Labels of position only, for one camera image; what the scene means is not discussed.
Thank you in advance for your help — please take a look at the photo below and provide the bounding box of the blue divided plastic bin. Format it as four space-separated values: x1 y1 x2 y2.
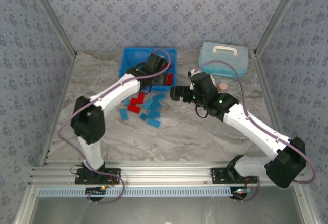
118 46 178 92

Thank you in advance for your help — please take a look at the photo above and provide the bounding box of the teal plastic storage box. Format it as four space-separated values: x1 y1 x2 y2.
198 41 249 79

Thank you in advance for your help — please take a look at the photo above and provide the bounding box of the aluminium mounting beam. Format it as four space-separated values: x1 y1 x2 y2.
28 160 300 187

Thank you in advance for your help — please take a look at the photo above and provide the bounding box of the right circuit board with LED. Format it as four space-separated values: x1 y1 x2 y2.
232 187 249 199

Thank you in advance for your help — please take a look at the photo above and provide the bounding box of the circuit board with led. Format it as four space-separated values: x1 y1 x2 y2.
85 187 106 196
232 187 249 199

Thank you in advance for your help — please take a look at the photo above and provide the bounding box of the metal tray panel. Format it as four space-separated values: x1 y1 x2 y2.
15 185 318 224

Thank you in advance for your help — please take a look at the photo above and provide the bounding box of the left circuit board with LED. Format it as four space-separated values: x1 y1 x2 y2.
85 187 106 196

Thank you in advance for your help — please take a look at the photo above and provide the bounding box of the thin black cable right gripper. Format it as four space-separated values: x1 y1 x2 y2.
195 103 209 119

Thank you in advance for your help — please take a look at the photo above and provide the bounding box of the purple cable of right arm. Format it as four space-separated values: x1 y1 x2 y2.
197 60 317 203

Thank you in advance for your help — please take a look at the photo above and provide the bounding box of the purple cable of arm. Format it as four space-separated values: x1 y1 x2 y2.
197 60 317 203
58 48 172 205

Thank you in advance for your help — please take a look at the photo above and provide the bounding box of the right aluminium side rail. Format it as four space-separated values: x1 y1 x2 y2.
251 51 293 142

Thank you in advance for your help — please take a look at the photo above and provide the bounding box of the aluminium side rail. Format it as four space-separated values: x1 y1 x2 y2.
39 52 77 167
251 51 293 142

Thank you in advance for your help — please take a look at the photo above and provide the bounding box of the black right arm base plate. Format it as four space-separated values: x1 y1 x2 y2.
210 167 258 185

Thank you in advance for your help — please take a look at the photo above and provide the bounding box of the left aluminium side rail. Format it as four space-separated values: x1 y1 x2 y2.
39 52 77 167

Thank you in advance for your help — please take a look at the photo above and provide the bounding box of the right aluminium frame post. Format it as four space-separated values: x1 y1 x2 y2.
252 0 307 55

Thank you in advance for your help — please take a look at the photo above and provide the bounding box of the aluminium frame post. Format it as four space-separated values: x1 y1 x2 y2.
252 0 307 55
25 0 78 58

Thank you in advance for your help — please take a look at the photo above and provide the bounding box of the light blue slotted cable duct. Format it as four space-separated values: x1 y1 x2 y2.
38 186 235 198

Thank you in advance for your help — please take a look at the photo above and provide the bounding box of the left aluminium frame post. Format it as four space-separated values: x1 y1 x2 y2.
25 0 78 58

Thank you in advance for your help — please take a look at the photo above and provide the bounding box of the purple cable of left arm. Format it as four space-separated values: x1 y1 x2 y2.
58 48 172 205

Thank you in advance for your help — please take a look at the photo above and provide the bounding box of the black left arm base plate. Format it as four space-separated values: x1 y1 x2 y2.
74 162 121 185

